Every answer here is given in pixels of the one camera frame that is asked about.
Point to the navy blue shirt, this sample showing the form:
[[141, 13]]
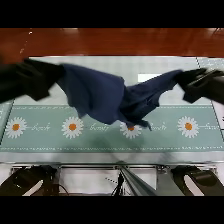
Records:
[[100, 95]]

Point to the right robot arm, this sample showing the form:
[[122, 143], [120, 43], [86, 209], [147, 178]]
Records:
[[203, 83]]

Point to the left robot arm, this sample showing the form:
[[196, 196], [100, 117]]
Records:
[[26, 80]]

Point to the silver frame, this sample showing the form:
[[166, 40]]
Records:
[[140, 181]]

